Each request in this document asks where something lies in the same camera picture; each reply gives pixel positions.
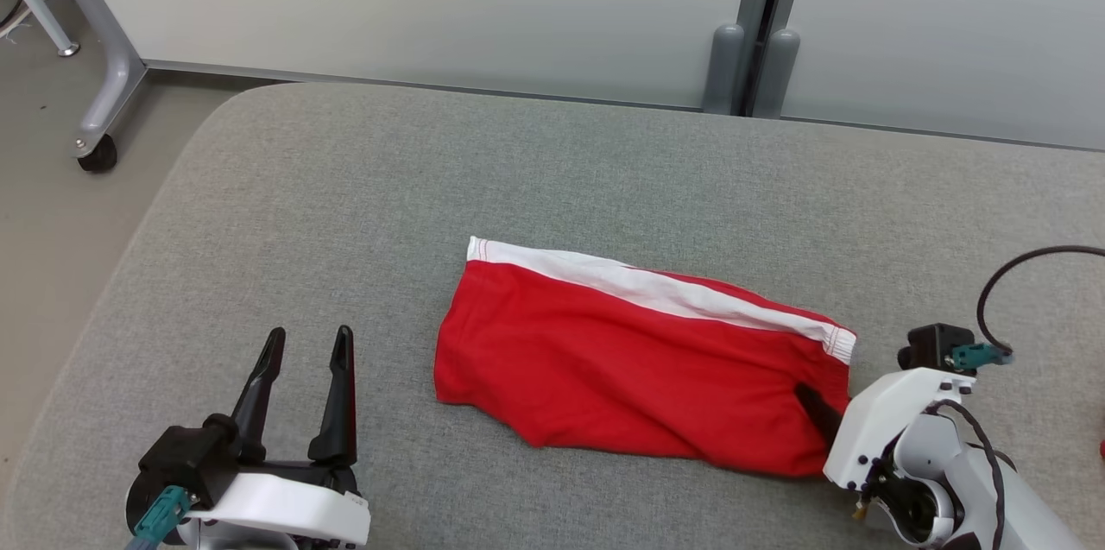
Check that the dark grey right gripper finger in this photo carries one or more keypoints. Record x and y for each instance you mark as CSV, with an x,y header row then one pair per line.
x,y
822,416

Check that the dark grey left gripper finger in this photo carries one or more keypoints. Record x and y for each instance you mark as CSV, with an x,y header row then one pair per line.
x,y
341,412
257,403

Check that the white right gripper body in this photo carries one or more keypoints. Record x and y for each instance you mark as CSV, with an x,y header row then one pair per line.
x,y
880,420

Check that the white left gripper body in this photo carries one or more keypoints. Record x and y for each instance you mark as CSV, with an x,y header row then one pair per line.
x,y
293,502

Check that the red shorts with white stripe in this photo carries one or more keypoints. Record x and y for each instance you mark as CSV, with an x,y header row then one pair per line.
x,y
621,360

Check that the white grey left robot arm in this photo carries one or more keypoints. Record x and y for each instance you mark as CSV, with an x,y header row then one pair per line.
x,y
250,540

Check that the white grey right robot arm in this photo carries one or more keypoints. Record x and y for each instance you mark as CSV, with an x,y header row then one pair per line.
x,y
1027,511

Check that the black caster wheel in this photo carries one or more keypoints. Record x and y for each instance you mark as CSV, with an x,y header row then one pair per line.
x,y
97,155

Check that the grey partition support leg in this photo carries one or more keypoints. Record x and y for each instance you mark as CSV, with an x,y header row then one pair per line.
x,y
112,75

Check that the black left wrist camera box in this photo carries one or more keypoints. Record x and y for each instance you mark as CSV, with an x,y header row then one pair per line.
x,y
186,455

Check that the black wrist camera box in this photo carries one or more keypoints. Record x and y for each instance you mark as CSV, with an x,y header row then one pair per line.
x,y
937,347
186,455

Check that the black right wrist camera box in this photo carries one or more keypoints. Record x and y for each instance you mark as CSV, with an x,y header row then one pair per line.
x,y
937,347

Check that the grey partition foot post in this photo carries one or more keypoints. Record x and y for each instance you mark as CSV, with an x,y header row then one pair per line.
x,y
775,75
723,71

